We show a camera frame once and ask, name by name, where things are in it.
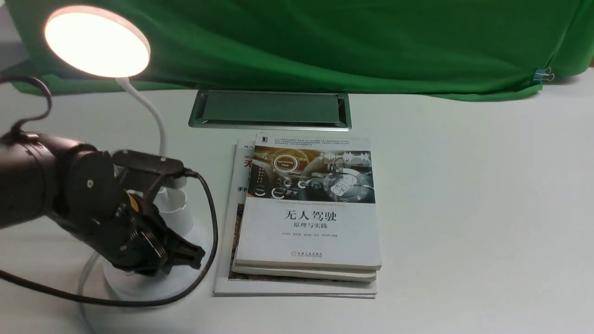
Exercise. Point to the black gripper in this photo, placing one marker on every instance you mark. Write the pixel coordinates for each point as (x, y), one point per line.
(106, 221)

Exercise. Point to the white desk lamp with socket base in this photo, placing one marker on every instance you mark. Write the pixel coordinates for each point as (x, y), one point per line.
(102, 43)

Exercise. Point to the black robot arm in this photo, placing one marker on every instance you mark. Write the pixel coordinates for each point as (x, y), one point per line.
(36, 167)

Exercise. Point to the bottom large white book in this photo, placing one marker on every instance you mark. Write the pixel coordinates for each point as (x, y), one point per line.
(228, 283)

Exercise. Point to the top white self-driving book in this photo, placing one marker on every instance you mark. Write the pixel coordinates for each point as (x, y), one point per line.
(310, 203)

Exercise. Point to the middle white book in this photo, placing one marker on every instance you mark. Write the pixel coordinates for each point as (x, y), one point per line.
(337, 275)

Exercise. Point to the green backdrop cloth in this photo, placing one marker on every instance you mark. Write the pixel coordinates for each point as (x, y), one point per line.
(463, 50)

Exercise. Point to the blue binder clip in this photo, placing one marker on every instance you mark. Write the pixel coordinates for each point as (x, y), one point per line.
(543, 75)

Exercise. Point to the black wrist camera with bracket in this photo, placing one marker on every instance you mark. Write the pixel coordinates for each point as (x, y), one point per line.
(148, 173)

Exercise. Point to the silver desk cable grommet box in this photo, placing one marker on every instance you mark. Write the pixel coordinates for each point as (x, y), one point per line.
(269, 110)

